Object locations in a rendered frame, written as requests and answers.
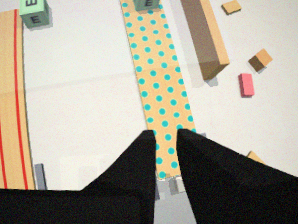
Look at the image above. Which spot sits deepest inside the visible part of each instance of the small white cube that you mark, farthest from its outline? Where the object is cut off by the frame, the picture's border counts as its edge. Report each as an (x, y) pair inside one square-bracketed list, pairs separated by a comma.
[(178, 185)]

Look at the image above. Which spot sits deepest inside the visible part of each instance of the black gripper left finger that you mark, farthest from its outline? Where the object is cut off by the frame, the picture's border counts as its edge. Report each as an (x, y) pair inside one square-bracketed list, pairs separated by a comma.
[(123, 194)]

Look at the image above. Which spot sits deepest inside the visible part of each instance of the tan strip with teal polka dots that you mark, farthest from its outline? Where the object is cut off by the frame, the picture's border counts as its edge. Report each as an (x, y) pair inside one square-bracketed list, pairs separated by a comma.
[(166, 109)]

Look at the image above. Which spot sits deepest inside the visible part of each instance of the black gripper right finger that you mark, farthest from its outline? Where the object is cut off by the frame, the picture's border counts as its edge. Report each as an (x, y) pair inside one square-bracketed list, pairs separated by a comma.
[(227, 188)]

